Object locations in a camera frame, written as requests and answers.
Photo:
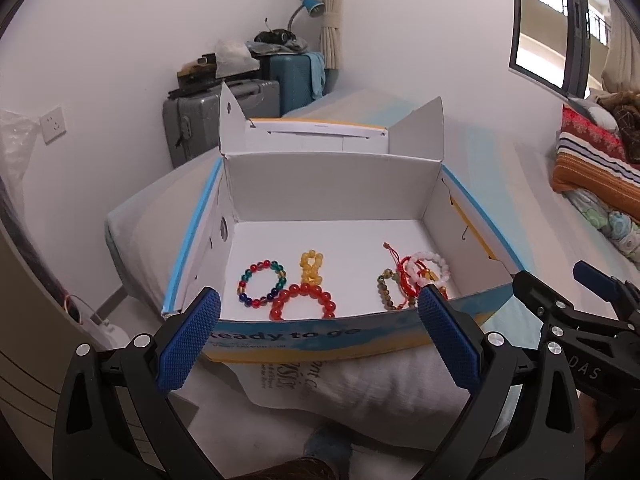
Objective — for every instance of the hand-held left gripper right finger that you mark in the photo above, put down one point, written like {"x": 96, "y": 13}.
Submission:
{"x": 450, "y": 347}

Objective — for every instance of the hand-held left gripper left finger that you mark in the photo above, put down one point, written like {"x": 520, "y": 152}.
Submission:
{"x": 190, "y": 345}

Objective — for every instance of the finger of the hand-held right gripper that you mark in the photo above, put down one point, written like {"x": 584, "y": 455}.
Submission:
{"x": 595, "y": 275}
{"x": 540, "y": 300}

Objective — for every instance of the yellow and white cardboard box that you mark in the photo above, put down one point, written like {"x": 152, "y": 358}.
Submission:
{"x": 325, "y": 240}

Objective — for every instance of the person's right hand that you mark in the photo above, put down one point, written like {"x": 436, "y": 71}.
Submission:
{"x": 607, "y": 440}

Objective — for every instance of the floral quilt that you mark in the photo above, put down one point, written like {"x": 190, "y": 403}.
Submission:
{"x": 610, "y": 225}

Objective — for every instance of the white printed pillow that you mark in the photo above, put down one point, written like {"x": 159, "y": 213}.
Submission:
{"x": 350, "y": 385}

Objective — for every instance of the striped folded blankets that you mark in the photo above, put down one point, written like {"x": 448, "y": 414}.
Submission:
{"x": 590, "y": 160}

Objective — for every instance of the brown patterned cloth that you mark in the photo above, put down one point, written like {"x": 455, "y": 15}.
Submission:
{"x": 625, "y": 120}

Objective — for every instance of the blue slipper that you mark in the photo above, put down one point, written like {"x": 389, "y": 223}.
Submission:
{"x": 325, "y": 447}

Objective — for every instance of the beige wardrobe door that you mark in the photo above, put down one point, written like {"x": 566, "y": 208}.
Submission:
{"x": 30, "y": 310}

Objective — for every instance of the person's leg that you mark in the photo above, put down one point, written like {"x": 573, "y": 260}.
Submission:
{"x": 310, "y": 470}

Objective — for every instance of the cream window curtain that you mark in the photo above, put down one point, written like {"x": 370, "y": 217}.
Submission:
{"x": 622, "y": 60}

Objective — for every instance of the grey suitcase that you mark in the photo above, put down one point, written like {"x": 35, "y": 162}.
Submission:
{"x": 200, "y": 120}

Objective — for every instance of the dark framed window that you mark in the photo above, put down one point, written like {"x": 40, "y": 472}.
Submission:
{"x": 540, "y": 25}

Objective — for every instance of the black long case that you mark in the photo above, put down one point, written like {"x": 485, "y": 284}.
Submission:
{"x": 200, "y": 80}

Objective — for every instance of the translucent hanging bag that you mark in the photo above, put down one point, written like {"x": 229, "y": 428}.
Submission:
{"x": 12, "y": 140}

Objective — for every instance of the teal suitcase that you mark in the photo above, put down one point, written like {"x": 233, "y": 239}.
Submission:
{"x": 292, "y": 80}

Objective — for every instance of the white plastic bag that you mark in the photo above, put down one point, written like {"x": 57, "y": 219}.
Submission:
{"x": 235, "y": 57}

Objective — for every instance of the light blue cloth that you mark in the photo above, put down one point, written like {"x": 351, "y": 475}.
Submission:
{"x": 317, "y": 72}

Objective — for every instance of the black device on suitcase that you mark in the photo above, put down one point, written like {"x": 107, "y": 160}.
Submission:
{"x": 275, "y": 37}

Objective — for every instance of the beige curtain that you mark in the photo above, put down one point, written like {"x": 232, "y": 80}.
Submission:
{"x": 331, "y": 35}

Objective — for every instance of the blue desk lamp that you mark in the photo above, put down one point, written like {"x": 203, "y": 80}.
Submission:
{"x": 314, "y": 6}

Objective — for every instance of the white wall socket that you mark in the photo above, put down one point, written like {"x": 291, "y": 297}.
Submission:
{"x": 52, "y": 125}

